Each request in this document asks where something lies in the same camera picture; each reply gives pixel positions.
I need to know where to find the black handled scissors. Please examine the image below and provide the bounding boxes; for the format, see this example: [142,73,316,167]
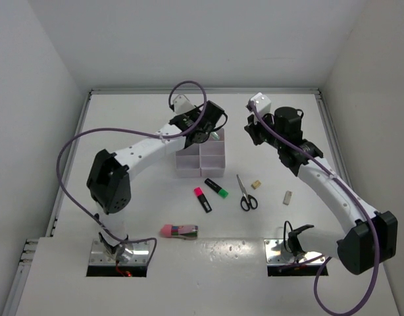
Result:
[236,174,258,211]

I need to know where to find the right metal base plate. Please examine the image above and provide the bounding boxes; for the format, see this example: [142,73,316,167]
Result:
[264,238,325,266]

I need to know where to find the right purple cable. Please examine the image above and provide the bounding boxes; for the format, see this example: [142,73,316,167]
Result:
[253,101,380,316]

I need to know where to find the tan eraser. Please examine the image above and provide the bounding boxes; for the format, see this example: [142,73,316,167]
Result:
[251,180,261,190]

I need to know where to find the pink cap black highlighter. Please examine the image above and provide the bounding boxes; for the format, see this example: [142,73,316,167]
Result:
[193,187,212,213]

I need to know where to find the right white compartment organizer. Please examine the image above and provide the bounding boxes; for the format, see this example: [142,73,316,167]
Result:
[199,128,226,178]

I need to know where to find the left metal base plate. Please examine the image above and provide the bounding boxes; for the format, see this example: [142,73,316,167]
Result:
[88,240,150,267]

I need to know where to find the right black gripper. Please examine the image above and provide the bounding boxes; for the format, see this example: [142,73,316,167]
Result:
[244,109,284,149]

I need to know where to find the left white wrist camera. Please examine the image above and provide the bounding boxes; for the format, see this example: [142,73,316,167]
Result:
[172,95,195,115]

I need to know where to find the grey white eraser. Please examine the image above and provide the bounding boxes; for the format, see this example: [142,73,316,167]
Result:
[283,191,293,205]

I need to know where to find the green cap black highlighter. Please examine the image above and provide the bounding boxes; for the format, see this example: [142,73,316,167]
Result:
[204,178,228,198]

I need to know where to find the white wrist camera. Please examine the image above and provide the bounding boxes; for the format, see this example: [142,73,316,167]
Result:
[246,92,272,116]
[172,95,195,115]

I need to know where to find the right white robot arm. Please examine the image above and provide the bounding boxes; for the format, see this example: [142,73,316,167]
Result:
[244,102,398,275]

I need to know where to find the pink lid clip jar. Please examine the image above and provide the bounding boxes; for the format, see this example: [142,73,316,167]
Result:
[160,224,199,240]

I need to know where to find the purple cable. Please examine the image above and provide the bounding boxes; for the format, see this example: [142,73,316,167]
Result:
[55,80,209,261]
[253,101,380,316]

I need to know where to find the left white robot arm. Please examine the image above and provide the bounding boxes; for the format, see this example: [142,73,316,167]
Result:
[86,101,227,255]

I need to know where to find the metal base plate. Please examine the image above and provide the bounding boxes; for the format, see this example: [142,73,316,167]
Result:
[88,240,150,267]
[264,238,325,266]

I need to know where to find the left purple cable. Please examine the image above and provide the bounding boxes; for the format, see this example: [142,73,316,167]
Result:
[55,80,209,261]

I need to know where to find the green correction tape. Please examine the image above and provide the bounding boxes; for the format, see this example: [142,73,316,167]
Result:
[212,132,220,140]

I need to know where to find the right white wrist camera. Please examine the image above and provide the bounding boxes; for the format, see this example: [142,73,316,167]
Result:
[246,92,272,116]

